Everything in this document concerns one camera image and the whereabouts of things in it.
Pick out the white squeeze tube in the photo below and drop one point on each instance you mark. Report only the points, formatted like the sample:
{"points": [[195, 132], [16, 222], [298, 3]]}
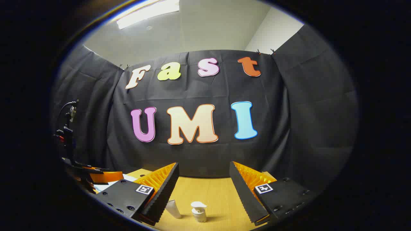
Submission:
{"points": [[173, 209]]}

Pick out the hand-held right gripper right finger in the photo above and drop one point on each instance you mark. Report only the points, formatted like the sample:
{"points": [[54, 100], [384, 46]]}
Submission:
{"points": [[244, 199]]}

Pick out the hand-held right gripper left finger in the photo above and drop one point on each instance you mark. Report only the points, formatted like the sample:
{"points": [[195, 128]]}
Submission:
{"points": [[163, 199]]}

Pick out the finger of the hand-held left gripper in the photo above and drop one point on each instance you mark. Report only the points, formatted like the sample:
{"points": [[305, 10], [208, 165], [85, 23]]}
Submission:
{"points": [[107, 177], [86, 167]]}

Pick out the ceiling light panel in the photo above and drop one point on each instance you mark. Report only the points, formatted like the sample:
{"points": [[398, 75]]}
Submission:
{"points": [[144, 14]]}

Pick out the white pump bottle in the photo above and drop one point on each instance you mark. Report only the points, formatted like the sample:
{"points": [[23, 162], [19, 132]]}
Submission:
{"points": [[199, 215]]}

